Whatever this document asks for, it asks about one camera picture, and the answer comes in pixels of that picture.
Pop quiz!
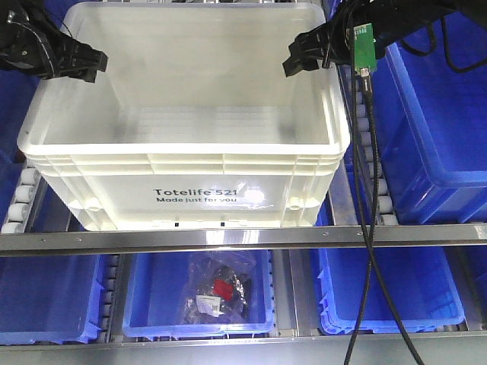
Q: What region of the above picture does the white plastic tote box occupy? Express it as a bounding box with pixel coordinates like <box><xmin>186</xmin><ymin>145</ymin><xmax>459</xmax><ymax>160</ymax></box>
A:
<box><xmin>18</xmin><ymin>2</ymin><xmax>350</xmax><ymax>231</ymax></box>

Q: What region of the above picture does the lower roller track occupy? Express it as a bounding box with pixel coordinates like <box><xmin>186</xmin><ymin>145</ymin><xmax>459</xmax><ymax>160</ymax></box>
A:
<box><xmin>98</xmin><ymin>254</ymin><xmax>120</xmax><ymax>343</ymax></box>

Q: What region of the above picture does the white roller track left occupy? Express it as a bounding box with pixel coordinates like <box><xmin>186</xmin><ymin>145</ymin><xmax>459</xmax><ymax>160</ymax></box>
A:
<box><xmin>1</xmin><ymin>165</ymin><xmax>40</xmax><ymax>234</ymax></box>

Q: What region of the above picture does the blue bin lower left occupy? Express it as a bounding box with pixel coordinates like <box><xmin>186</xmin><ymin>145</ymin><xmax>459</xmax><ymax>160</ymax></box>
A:
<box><xmin>1</xmin><ymin>255</ymin><xmax>107</xmax><ymax>345</ymax></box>

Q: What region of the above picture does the blue bin lower middle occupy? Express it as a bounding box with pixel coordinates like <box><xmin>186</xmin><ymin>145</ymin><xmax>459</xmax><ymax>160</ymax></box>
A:
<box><xmin>123</xmin><ymin>250</ymin><xmax>274</xmax><ymax>340</ymax></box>

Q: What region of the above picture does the lower shelf front rail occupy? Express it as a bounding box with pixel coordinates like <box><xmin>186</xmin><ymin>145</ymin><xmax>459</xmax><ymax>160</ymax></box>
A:
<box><xmin>1</xmin><ymin>331</ymin><xmax>486</xmax><ymax>364</ymax></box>

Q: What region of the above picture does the blue bin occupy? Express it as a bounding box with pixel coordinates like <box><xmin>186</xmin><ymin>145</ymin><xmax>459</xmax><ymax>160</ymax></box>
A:
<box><xmin>123</xmin><ymin>250</ymin><xmax>274</xmax><ymax>340</ymax></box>
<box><xmin>1</xmin><ymin>255</ymin><xmax>107</xmax><ymax>345</ymax></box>
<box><xmin>311</xmin><ymin>246</ymin><xmax>466</xmax><ymax>336</ymax></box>
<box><xmin>1</xmin><ymin>71</ymin><xmax>38</xmax><ymax>222</ymax></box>
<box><xmin>373</xmin><ymin>13</ymin><xmax>486</xmax><ymax>224</ymax></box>

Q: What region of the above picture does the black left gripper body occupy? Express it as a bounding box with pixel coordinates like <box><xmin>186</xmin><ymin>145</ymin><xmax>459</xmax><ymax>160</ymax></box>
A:
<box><xmin>1</xmin><ymin>11</ymin><xmax>67</xmax><ymax>79</ymax></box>

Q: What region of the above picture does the blue bin upper right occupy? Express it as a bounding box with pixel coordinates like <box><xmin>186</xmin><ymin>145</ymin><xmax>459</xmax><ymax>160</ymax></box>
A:
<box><xmin>373</xmin><ymin>13</ymin><xmax>486</xmax><ymax>224</ymax></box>

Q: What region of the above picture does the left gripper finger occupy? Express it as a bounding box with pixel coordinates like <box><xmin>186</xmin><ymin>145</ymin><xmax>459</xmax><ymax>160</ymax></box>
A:
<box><xmin>65</xmin><ymin>39</ymin><xmax>108</xmax><ymax>72</ymax></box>
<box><xmin>58</xmin><ymin>65</ymin><xmax>98</xmax><ymax>83</ymax></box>

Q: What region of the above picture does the green circuit board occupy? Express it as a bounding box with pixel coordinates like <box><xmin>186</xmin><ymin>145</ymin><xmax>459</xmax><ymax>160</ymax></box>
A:
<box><xmin>353</xmin><ymin>23</ymin><xmax>377</xmax><ymax>77</ymax></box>

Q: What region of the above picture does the plastic bag of parts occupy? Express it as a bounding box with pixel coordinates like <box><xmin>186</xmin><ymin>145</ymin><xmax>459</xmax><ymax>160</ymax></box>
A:
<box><xmin>180</xmin><ymin>251</ymin><xmax>257</xmax><ymax>325</ymax></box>

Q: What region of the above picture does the blue bin lower right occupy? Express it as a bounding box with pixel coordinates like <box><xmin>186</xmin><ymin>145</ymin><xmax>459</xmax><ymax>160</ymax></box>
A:
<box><xmin>311</xmin><ymin>246</ymin><xmax>466</xmax><ymax>336</ymax></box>

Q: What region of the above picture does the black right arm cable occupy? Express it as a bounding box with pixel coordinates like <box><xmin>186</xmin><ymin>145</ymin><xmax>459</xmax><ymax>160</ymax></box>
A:
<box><xmin>359</xmin><ymin>68</ymin><xmax>425</xmax><ymax>365</ymax></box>

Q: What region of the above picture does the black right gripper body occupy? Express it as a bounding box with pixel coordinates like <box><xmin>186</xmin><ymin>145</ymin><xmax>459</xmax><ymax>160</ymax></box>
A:
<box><xmin>323</xmin><ymin>0</ymin><xmax>423</xmax><ymax>65</ymax></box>

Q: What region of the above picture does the white roller track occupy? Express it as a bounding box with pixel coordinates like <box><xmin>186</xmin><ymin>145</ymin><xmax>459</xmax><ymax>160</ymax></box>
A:
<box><xmin>1</xmin><ymin>165</ymin><xmax>40</xmax><ymax>234</ymax></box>
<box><xmin>339</xmin><ymin>66</ymin><xmax>399</xmax><ymax>226</ymax></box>

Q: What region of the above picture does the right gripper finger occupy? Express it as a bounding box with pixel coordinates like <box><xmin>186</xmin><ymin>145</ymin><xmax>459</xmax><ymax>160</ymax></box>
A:
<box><xmin>288</xmin><ymin>24</ymin><xmax>331</xmax><ymax>61</ymax></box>
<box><xmin>282</xmin><ymin>57</ymin><xmax>320</xmax><ymax>77</ymax></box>

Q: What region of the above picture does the blue bin upper left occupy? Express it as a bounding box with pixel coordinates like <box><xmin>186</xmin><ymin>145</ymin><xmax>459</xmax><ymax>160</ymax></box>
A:
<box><xmin>1</xmin><ymin>71</ymin><xmax>38</xmax><ymax>222</ymax></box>

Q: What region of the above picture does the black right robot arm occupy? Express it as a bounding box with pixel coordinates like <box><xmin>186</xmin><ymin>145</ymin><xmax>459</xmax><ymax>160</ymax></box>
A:
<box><xmin>283</xmin><ymin>0</ymin><xmax>486</xmax><ymax>77</ymax></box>

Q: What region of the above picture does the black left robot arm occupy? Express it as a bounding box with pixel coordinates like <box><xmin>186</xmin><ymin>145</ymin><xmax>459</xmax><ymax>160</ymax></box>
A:
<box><xmin>1</xmin><ymin>1</ymin><xmax>108</xmax><ymax>83</ymax></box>

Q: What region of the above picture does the white roller track right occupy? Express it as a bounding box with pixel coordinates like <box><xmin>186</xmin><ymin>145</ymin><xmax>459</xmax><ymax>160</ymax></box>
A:
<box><xmin>339</xmin><ymin>66</ymin><xmax>399</xmax><ymax>226</ymax></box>

